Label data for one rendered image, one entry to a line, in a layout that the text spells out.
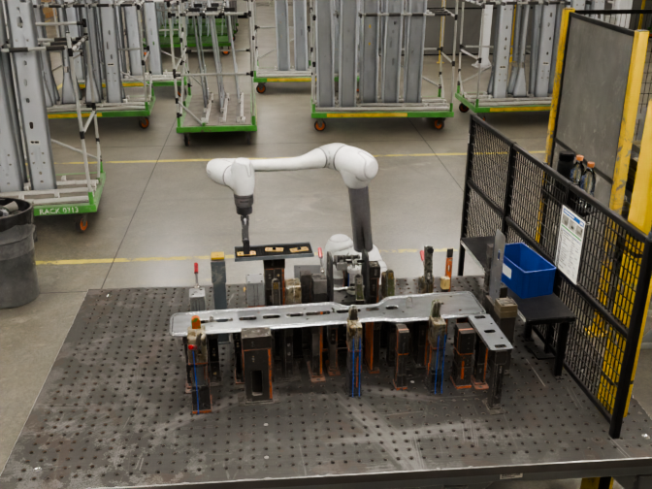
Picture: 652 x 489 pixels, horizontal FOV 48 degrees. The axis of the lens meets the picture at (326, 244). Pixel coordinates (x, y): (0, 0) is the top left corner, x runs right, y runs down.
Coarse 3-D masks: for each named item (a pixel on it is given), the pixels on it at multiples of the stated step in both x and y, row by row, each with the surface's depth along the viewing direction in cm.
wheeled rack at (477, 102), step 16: (464, 0) 1020; (480, 0) 996; (496, 0) 1021; (560, 0) 1001; (608, 0) 991; (480, 48) 965; (480, 64) 974; (464, 80) 1072; (464, 96) 1052; (480, 96) 1047; (512, 96) 1033; (528, 96) 1057; (464, 112) 1085; (480, 112) 998; (496, 112) 1001
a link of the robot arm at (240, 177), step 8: (240, 160) 320; (248, 160) 321; (232, 168) 320; (240, 168) 318; (248, 168) 320; (224, 176) 326; (232, 176) 321; (240, 176) 319; (248, 176) 320; (232, 184) 323; (240, 184) 320; (248, 184) 321; (240, 192) 322; (248, 192) 323
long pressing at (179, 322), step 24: (192, 312) 320; (216, 312) 321; (240, 312) 321; (264, 312) 321; (288, 312) 321; (336, 312) 321; (360, 312) 321; (384, 312) 321; (408, 312) 321; (456, 312) 321; (480, 312) 321
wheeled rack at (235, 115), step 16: (176, 0) 889; (224, 0) 1000; (240, 0) 1022; (176, 80) 878; (176, 96) 885; (192, 96) 1058; (224, 96) 1054; (240, 96) 1054; (192, 112) 970; (208, 112) 956; (224, 112) 956; (240, 112) 967; (192, 128) 901; (208, 128) 903; (224, 128) 905; (240, 128) 907; (256, 128) 909
